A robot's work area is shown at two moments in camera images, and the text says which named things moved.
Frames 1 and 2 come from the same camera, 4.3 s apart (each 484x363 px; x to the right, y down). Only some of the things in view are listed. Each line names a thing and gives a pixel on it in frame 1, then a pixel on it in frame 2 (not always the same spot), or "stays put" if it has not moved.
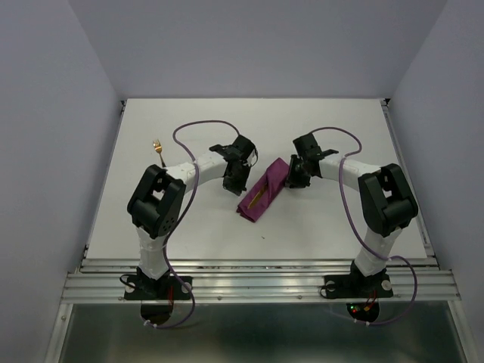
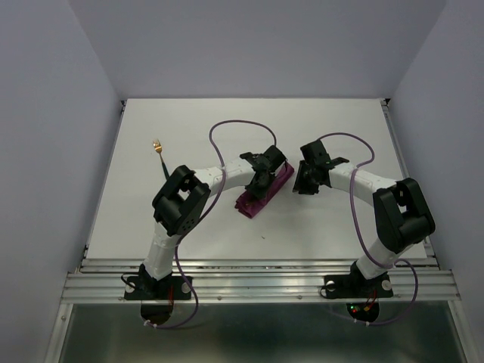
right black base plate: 354,286 stays put
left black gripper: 236,188 → 259,192
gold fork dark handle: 159,149 stays put
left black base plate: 171,287 stays put
